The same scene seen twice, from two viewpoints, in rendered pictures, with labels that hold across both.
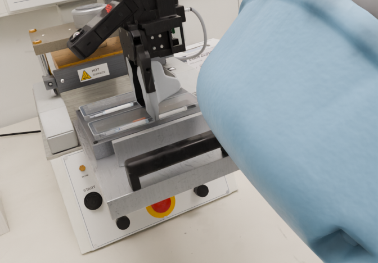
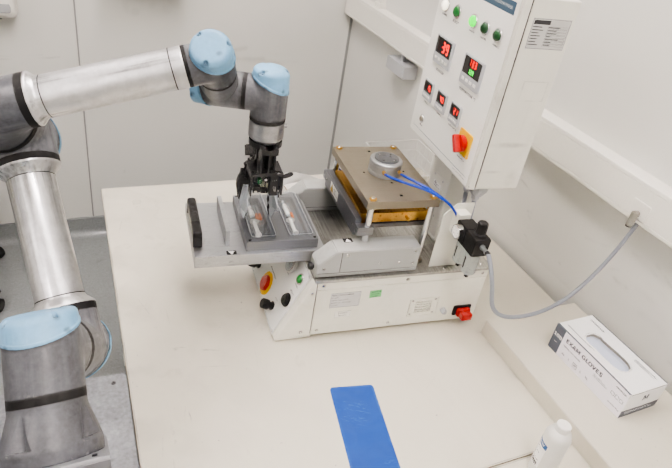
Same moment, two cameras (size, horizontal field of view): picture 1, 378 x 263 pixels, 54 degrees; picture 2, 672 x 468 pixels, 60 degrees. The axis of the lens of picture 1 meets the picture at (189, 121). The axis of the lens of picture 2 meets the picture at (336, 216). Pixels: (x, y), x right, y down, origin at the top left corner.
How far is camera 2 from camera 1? 1.39 m
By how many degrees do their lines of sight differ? 75
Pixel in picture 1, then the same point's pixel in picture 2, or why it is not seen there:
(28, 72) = (512, 197)
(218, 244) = (219, 315)
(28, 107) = (493, 222)
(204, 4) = not seen: outside the picture
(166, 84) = (244, 202)
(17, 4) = (414, 125)
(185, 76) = (329, 247)
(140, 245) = (242, 280)
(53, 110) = (303, 184)
